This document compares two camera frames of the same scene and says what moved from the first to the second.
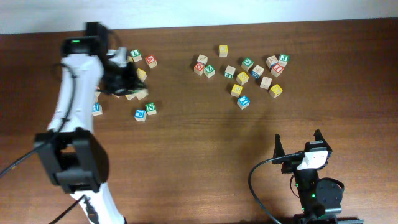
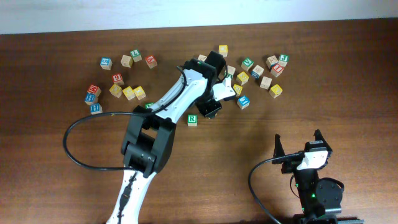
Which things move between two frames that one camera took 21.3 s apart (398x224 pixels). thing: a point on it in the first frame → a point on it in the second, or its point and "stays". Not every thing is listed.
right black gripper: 290,165 stays
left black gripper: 134,83 → 209,111
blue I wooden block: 243,102 stays
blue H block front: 97,109 stays
